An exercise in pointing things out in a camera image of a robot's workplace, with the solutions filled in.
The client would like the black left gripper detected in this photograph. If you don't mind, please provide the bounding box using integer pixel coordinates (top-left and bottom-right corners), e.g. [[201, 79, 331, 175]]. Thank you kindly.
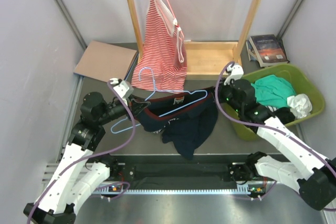
[[97, 94, 150, 125]]

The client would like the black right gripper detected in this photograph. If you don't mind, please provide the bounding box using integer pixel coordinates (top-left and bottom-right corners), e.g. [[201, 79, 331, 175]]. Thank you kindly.
[[211, 77, 243, 113]]

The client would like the light blue wire hanger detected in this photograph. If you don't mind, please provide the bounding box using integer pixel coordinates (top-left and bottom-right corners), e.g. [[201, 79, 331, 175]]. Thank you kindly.
[[110, 67, 208, 134]]

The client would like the navy maroon tank top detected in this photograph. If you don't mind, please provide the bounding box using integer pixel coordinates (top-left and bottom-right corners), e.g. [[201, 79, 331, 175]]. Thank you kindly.
[[134, 87, 218, 159]]

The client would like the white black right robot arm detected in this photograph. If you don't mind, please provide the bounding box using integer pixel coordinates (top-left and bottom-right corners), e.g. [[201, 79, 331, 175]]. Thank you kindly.
[[214, 78, 335, 211]]

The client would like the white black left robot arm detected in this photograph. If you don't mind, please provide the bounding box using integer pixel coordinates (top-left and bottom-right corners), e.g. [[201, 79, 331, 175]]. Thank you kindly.
[[23, 91, 149, 223]]

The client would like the red white striped tank top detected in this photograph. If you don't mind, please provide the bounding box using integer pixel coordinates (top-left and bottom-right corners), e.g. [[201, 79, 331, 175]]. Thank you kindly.
[[131, 0, 187, 91]]

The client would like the wooden clothes rack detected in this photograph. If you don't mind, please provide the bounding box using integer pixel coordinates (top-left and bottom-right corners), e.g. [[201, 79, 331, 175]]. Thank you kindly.
[[127, 0, 261, 80]]

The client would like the teal green garment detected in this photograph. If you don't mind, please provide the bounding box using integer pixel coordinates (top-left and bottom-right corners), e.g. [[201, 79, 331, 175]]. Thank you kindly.
[[251, 74, 297, 109]]

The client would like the lower stacked book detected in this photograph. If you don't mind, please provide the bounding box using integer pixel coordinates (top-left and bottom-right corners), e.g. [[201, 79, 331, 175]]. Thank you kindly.
[[246, 38, 263, 67]]

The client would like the dark sunset cover book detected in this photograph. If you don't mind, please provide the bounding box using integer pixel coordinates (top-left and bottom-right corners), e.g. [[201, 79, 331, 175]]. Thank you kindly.
[[249, 35, 289, 67]]

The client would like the black garment in basket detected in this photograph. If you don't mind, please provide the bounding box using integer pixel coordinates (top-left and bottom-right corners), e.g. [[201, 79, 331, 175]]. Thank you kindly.
[[267, 106, 296, 125]]

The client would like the white crumpled garment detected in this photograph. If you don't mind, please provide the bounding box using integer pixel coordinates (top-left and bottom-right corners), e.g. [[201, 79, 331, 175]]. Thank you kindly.
[[287, 94, 312, 119]]

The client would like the green laundry basket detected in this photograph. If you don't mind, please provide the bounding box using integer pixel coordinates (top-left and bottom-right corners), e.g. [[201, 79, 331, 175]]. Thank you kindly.
[[230, 63, 326, 142]]

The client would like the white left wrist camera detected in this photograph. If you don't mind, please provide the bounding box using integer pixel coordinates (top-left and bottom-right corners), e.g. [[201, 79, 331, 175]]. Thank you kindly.
[[108, 78, 134, 99]]

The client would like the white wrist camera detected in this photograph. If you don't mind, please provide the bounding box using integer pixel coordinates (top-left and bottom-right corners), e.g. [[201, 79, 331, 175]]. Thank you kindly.
[[108, 78, 134, 99], [224, 62, 244, 86]]

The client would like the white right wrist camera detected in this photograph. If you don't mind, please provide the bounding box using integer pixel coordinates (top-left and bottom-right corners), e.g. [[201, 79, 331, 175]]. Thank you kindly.
[[224, 62, 244, 86]]

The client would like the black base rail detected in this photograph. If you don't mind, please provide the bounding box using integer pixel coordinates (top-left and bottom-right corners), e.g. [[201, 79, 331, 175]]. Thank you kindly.
[[107, 154, 265, 190]]

